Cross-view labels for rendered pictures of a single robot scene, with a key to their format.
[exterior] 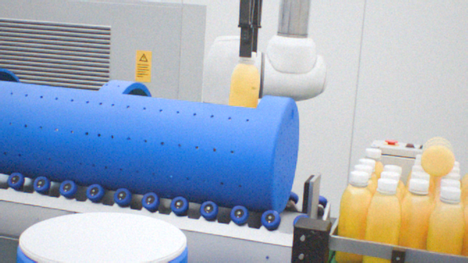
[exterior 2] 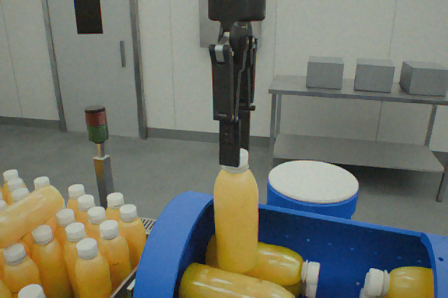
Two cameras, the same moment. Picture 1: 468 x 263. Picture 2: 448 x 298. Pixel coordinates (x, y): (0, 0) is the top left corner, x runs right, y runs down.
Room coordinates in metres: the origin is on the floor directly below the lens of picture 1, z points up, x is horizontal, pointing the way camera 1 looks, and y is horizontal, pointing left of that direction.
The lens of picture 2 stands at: (2.12, 0.00, 1.54)
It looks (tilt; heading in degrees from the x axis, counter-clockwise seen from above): 22 degrees down; 184
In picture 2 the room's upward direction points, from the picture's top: straight up
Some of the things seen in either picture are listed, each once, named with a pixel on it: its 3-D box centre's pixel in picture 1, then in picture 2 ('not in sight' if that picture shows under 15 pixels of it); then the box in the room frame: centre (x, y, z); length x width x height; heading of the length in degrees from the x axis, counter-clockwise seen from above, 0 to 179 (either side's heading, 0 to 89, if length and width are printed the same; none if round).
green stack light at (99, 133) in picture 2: not in sight; (97, 131); (1.14, -0.46, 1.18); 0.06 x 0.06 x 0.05
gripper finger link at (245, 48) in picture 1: (246, 42); (239, 132); (1.62, -0.01, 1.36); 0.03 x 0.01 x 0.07; 74
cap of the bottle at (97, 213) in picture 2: (390, 177); (96, 214); (1.46, -0.34, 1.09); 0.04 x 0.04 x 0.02
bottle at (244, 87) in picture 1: (243, 97); (236, 215); (1.64, -0.01, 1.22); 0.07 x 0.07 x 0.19
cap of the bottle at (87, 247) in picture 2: (366, 164); (87, 247); (1.58, -0.31, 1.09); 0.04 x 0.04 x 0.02
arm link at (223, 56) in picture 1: (231, 69); not in sight; (2.22, 0.03, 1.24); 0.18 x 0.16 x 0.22; 92
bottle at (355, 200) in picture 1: (354, 221); (132, 246); (1.44, -0.27, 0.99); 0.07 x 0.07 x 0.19
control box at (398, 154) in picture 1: (408, 164); not in sight; (1.81, -0.47, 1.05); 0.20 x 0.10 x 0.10; 74
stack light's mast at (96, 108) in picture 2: not in sight; (98, 132); (1.14, -0.46, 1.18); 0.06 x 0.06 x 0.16
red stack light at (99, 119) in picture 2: not in sight; (96, 117); (1.14, -0.46, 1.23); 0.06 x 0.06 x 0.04
